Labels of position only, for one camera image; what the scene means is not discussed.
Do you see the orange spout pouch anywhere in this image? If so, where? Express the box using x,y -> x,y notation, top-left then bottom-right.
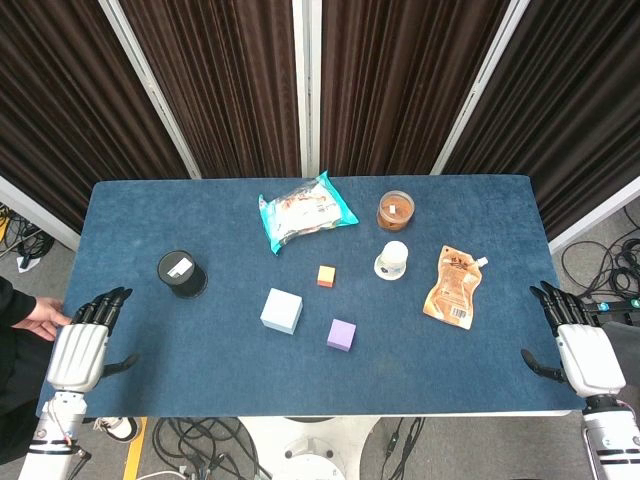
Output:
422,244 -> 490,331

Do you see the yellow floor tape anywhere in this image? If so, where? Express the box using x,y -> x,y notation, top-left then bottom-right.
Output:
122,417 -> 149,480

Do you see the white partition frame post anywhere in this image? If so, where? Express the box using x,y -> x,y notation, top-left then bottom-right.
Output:
430,0 -> 531,176
97,0 -> 202,180
548,177 -> 640,255
0,174 -> 82,253
291,0 -> 323,178

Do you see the black power strip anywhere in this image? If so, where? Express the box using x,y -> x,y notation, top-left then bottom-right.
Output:
582,297 -> 640,326

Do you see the bystander black clothing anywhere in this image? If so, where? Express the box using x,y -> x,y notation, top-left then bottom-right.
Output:
0,277 -> 56,464

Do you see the blue table cloth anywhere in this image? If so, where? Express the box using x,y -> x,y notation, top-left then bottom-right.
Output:
35,173 -> 594,419

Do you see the large light blue cube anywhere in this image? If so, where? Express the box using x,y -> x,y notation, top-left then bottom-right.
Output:
259,287 -> 305,335

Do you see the clear jar of rubber bands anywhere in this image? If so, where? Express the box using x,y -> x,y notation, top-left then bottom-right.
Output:
375,189 -> 417,233

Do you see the brown pleated curtain panel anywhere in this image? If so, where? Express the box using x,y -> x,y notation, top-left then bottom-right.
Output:
442,0 -> 640,241
0,0 -> 191,234
117,0 -> 302,180
319,0 -> 512,177

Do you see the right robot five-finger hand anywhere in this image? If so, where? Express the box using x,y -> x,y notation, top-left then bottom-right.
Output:
520,280 -> 627,400

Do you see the black cable with inline switch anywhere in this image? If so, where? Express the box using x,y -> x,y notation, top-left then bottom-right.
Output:
382,417 -> 426,480

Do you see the bystander bare hand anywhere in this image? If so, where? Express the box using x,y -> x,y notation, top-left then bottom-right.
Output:
12,297 -> 74,342

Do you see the teal snack packet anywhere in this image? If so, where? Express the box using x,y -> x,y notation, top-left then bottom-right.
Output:
257,170 -> 360,256

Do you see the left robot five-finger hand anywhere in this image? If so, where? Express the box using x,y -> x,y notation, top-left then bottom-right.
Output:
47,286 -> 142,394

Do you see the medium purple cube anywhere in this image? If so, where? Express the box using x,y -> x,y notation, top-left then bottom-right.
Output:
326,318 -> 358,352

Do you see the black mesh pen holder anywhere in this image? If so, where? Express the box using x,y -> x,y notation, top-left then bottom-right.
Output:
156,249 -> 209,300

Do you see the black floor cable bundle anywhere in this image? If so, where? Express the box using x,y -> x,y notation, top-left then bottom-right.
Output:
0,202 -> 56,261
149,416 -> 274,480
559,204 -> 640,301

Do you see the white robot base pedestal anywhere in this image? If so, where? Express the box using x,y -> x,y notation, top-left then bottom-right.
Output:
239,416 -> 379,480

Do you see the white sneaker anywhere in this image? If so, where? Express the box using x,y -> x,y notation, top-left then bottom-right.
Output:
92,416 -> 139,442

